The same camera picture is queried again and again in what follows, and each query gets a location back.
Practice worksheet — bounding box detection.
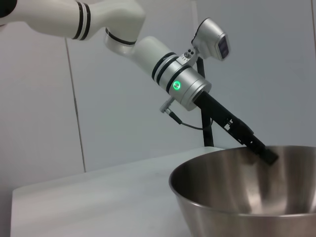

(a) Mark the black left camera mount bracket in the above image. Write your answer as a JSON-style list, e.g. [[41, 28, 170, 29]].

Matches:
[[196, 58, 214, 148]]

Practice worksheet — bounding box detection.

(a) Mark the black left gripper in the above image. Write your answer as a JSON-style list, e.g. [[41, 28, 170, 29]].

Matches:
[[193, 89, 280, 166]]

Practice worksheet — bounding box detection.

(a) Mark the stainless steel mixing bowl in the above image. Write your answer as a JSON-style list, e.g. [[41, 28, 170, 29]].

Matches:
[[168, 145, 316, 237]]

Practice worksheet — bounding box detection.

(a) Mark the grey left gripper cable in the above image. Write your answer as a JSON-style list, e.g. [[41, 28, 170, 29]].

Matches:
[[159, 97, 210, 129]]

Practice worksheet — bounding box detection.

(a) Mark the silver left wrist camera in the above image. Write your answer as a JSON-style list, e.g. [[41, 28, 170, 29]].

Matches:
[[191, 17, 232, 61]]

